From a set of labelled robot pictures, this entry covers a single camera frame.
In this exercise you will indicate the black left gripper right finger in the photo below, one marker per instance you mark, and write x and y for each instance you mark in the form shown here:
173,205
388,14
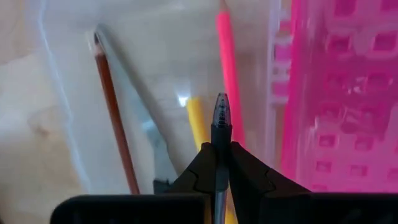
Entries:
248,174

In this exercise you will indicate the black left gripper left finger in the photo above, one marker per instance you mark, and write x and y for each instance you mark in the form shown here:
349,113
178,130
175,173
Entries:
202,171

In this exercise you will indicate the black retractable pen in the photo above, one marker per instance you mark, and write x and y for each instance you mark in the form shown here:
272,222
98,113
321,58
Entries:
221,130

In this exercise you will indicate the yellow highlighter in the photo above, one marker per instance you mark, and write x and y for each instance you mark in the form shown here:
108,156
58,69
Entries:
196,121

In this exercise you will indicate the brown pencil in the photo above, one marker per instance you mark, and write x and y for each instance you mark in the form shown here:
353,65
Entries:
115,118

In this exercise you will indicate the pink pencil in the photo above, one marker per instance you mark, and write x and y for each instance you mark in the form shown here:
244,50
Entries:
228,68

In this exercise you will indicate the clear plastic supply box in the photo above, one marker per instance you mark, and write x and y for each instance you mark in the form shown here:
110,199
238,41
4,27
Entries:
168,62

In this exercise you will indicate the pink plastic box lid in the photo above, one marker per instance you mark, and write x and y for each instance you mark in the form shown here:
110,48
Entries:
342,93

